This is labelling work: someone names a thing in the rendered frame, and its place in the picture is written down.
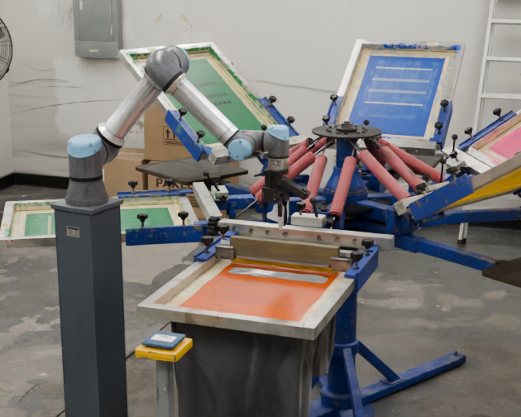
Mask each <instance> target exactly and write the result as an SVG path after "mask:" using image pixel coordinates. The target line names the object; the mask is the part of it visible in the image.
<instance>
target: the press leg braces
mask: <svg viewBox="0 0 521 417"><path fill-rule="evenodd" d="M358 353H359V354H360V355H361V356H362V357H363V358H365V359H366V360H367V361H368V362H369V363H370V364H371V365H372V366H373V367H374V368H375V369H376V370H377V371H379V372H380V373H381V374H382V375H383V376H384V377H385V378H384V379H381V380H380V381H382V382H384V383H386V384H388V385H390V386H392V385H394V384H396V383H398V382H401V381H404V380H406V378H405V377H402V376H400V375H397V374H396V373H395V372H394V371H392V370H391V369H390V368H389V367H388V366H387V365H386V364H385V363H383V362H382V361H381V360H380V359H379V358H378V357H377V356H376V355H375V354H374V353H373V352H372V351H371V350H370V349H369V348H367V347H366V346H365V345H364V344H363V343H362V342H361V341H359V352H358ZM342 360H343V365H344V369H345V373H346V378H347V384H348V389H349V394H350V398H351V406H352V411H353V416H354V417H365V414H364V410H363V405H362V400H361V393H360V388H359V384H358V380H357V375H356V369H355V364H354V361H353V356H352V353H351V349H350V348H343V349H342ZM319 378H320V376H319V377H312V389H313V387H314V386H315V384H316V383H317V381H318V379H319Z"/></svg>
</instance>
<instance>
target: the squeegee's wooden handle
mask: <svg viewBox="0 0 521 417"><path fill-rule="evenodd" d="M230 247H234V257H237V255H243V256H257V257H265V258H273V259H280V260H288V261H303V262H311V263H318V264H327V265H329V267H332V260H331V257H339V258H340V246H333V245H325V244H317V243H309V242H293V241H285V240H276V239H269V238H260V237H244V236H236V235H232V236H231V237H230Z"/></svg>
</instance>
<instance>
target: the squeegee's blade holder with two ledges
mask: <svg viewBox="0 0 521 417"><path fill-rule="evenodd" d="M237 259H246V260H253V261H268V262H275V263H283V264H290V265H299V266H313V267H321V268H329V265H327V264H318V263H311V262H303V261H288V260H280V259H273V258H265V257H257V256H243V255H237Z"/></svg>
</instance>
